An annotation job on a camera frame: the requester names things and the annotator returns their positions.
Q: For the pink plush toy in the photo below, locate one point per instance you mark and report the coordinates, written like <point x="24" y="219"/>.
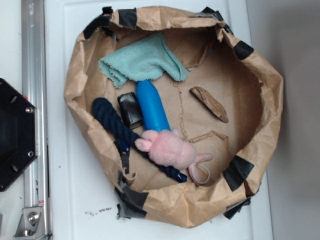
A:
<point x="166" y="148"/>

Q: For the metal corner bracket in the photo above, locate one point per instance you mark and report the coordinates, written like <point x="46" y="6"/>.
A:
<point x="31" y="224"/>

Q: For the aluminium rail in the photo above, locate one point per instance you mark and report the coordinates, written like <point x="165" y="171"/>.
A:
<point x="36" y="176"/>

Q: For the brown paper bag bin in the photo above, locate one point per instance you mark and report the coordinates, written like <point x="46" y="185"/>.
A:
<point x="237" y="76"/>

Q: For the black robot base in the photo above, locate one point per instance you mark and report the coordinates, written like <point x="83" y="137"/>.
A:
<point x="17" y="134"/>

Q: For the black rectangular block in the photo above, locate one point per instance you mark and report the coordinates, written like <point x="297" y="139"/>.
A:
<point x="130" y="110"/>

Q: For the light teal cloth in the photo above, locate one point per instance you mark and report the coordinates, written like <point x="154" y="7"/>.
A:
<point x="146" y="59"/>

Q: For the brown wood chip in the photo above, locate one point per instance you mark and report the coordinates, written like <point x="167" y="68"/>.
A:
<point x="210" y="102"/>

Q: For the blue plastic cylinder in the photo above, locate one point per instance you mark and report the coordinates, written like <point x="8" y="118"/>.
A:
<point x="153" y="112"/>

